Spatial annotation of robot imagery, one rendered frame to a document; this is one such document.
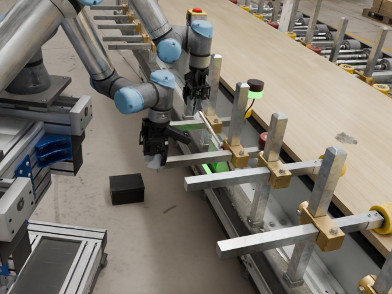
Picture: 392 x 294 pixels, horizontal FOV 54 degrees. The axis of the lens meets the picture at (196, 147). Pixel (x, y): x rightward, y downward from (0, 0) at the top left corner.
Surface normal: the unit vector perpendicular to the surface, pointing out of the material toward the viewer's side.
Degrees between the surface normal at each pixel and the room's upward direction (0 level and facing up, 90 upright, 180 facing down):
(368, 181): 0
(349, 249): 90
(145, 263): 0
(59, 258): 0
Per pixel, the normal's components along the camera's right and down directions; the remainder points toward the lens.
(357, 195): 0.09, -0.84
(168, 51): -0.03, 0.54
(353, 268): -0.94, 0.10
